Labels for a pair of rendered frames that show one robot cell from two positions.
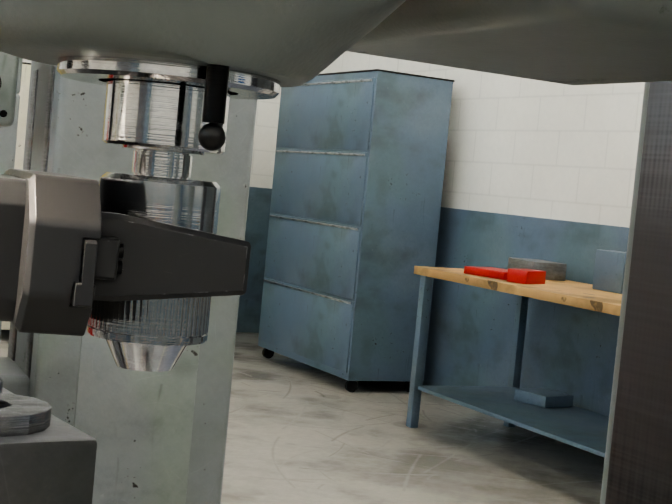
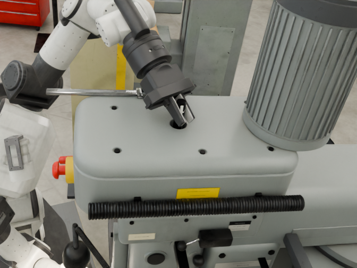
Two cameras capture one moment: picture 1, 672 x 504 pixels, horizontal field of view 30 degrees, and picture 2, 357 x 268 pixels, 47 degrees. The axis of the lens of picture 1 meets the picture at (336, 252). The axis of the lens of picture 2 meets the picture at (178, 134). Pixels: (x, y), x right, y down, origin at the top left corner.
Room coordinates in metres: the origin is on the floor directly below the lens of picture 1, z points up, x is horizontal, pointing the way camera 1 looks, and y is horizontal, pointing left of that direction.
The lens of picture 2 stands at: (-0.21, -0.09, 2.41)
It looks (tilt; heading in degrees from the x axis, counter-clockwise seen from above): 37 degrees down; 13
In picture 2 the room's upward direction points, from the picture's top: 9 degrees clockwise
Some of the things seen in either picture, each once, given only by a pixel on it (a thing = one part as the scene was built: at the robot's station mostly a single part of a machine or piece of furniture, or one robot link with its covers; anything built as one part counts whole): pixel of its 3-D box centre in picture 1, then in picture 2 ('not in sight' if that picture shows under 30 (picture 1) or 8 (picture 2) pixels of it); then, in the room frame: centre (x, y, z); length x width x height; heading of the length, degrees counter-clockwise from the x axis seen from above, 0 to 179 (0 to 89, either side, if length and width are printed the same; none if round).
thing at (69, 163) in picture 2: not in sight; (70, 169); (0.38, 0.27, 1.76); 0.06 x 0.02 x 0.06; 27
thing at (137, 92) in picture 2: not in sight; (101, 92); (0.52, 0.27, 1.89); 0.24 x 0.04 x 0.01; 117
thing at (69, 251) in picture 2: not in sight; (76, 253); (0.38, 0.27, 1.47); 0.07 x 0.07 x 0.06
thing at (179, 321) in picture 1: (153, 269); not in sight; (0.49, 0.07, 1.23); 0.05 x 0.05 x 0.05
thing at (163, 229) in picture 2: not in sight; (184, 191); (0.51, 0.03, 1.68); 0.34 x 0.24 x 0.10; 117
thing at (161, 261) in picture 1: (168, 262); not in sight; (0.46, 0.06, 1.24); 0.06 x 0.02 x 0.03; 110
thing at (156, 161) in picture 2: not in sight; (180, 151); (0.50, 0.06, 1.81); 0.47 x 0.26 x 0.16; 117
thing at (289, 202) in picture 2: not in sight; (200, 205); (0.38, -0.03, 1.79); 0.45 x 0.04 x 0.04; 117
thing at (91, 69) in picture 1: (169, 76); not in sight; (0.49, 0.07, 1.31); 0.09 x 0.09 x 0.01
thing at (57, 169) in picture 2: not in sight; (59, 169); (0.37, 0.30, 1.76); 0.04 x 0.03 x 0.04; 27
